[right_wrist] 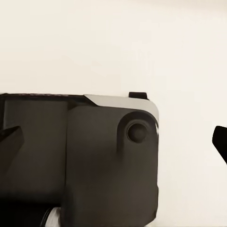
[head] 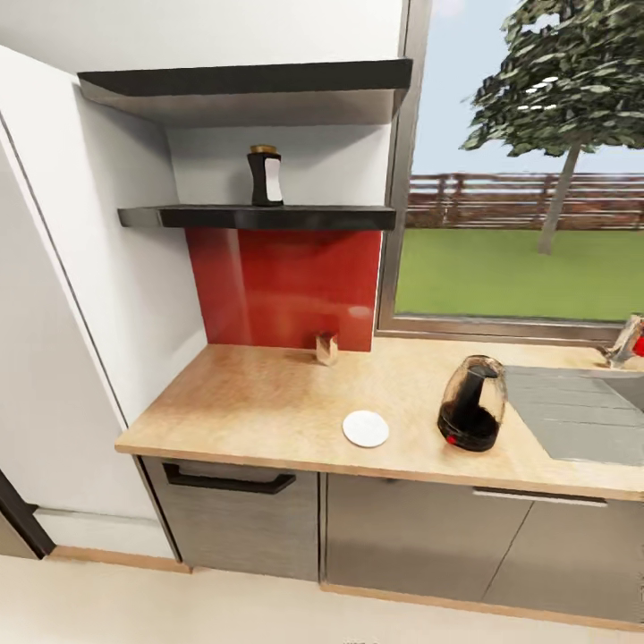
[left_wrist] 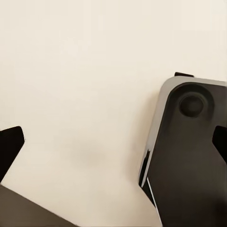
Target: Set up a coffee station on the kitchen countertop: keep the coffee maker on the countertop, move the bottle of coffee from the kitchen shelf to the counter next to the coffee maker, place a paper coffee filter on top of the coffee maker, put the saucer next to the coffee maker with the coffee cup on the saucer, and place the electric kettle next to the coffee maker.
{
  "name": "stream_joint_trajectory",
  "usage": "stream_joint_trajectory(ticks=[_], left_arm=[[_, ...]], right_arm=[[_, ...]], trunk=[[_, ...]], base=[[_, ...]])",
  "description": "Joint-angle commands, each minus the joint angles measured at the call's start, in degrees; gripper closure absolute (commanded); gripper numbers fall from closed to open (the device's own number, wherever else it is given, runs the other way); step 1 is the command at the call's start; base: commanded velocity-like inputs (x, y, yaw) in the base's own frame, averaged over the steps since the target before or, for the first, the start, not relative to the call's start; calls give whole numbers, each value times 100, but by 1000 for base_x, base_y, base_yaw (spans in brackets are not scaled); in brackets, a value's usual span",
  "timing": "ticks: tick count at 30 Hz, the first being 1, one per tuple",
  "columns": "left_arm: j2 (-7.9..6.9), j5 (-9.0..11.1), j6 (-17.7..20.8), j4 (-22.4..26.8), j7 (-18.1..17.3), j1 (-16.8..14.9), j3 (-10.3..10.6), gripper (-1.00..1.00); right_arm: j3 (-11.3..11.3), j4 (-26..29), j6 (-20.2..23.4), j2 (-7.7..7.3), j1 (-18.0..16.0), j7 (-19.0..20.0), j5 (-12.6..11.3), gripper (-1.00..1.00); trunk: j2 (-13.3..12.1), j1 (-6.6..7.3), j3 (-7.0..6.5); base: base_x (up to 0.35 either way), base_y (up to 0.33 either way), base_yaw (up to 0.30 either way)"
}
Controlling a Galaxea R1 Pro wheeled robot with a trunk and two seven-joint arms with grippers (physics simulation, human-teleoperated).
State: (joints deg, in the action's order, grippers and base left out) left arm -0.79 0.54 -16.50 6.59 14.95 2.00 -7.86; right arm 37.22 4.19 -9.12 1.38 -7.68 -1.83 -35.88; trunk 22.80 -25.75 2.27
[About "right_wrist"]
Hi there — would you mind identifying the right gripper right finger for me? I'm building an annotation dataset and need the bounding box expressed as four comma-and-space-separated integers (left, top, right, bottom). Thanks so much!
212, 125, 227, 164

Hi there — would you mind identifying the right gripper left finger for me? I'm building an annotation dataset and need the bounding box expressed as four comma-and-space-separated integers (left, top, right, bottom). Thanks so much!
0, 126, 25, 183

